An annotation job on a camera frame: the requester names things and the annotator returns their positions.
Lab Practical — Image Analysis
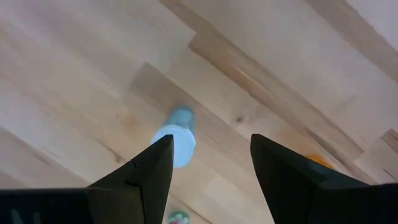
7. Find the small white-capped clear vial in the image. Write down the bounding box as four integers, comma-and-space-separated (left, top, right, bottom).
167, 210, 191, 224

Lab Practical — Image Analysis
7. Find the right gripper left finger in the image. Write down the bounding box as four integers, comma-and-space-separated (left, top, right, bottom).
88, 134, 174, 224

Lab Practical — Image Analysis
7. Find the small orange pill bottle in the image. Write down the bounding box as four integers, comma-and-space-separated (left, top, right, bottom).
306, 154, 335, 170

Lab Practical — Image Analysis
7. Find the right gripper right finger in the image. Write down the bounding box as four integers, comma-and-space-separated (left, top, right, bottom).
250, 133, 368, 224

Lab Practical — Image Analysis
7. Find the teal pill vial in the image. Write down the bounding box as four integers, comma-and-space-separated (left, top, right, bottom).
150, 105, 197, 169

